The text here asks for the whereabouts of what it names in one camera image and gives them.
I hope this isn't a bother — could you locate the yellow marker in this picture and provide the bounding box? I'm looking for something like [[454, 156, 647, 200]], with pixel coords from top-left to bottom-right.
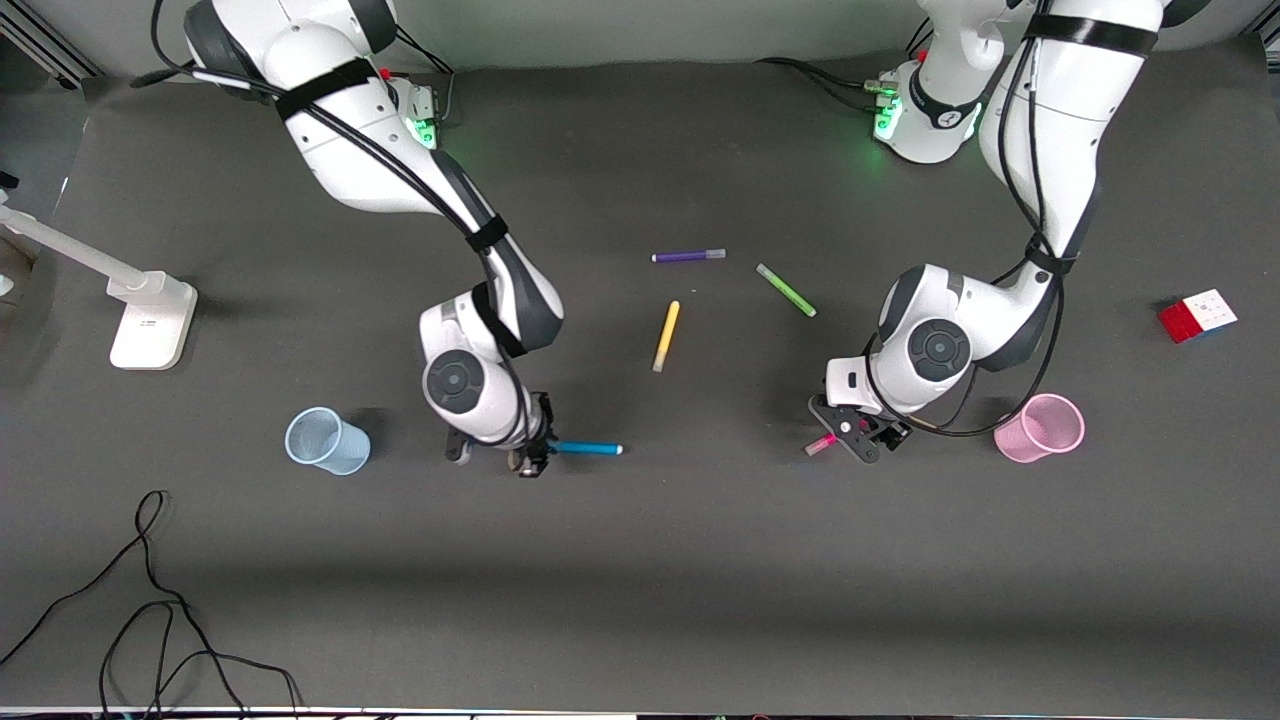
[[652, 300, 681, 374]]

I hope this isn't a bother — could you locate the green marker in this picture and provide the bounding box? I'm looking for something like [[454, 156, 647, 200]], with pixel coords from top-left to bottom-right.
[[755, 263, 818, 319]]

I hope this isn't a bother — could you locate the translucent blue cup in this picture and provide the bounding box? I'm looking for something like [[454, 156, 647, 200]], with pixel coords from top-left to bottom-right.
[[285, 407, 372, 476]]

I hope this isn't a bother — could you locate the black arm base cable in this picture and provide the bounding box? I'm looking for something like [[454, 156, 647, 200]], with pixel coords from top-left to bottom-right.
[[395, 25, 457, 127], [755, 57, 893, 113]]

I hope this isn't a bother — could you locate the aluminium frame rail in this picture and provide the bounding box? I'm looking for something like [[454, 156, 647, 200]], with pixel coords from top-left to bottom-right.
[[0, 0, 101, 87]]

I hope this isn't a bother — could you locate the black left arm base cable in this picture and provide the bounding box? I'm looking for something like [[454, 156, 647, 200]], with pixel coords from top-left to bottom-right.
[[755, 57, 893, 113]]

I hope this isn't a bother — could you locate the translucent pink cup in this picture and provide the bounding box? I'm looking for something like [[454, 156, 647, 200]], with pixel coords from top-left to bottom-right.
[[993, 393, 1086, 464]]

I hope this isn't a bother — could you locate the black right arm base cable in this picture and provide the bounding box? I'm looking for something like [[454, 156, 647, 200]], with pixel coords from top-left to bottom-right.
[[395, 25, 457, 127]]

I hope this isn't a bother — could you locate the dark grey table mat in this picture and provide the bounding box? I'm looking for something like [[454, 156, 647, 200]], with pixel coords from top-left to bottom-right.
[[0, 45, 1280, 714]]

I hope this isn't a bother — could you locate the Rubik's cube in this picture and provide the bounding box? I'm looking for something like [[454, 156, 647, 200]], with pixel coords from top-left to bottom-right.
[[1157, 289, 1239, 345]]

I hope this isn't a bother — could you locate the white stand with base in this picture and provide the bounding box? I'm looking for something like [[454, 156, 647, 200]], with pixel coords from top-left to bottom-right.
[[0, 190, 199, 371]]

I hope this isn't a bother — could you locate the thin black loose cable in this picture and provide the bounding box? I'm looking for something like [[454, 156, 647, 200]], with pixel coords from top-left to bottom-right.
[[0, 489, 303, 717]]

